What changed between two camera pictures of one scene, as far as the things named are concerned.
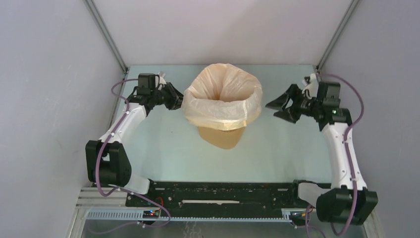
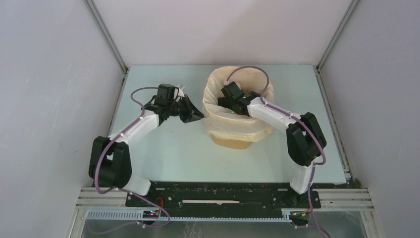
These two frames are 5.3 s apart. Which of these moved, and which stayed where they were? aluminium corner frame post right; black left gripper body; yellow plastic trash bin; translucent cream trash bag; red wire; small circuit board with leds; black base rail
Moved: translucent cream trash bag; black left gripper body; yellow plastic trash bin
Stayed: black base rail; red wire; small circuit board with leds; aluminium corner frame post right
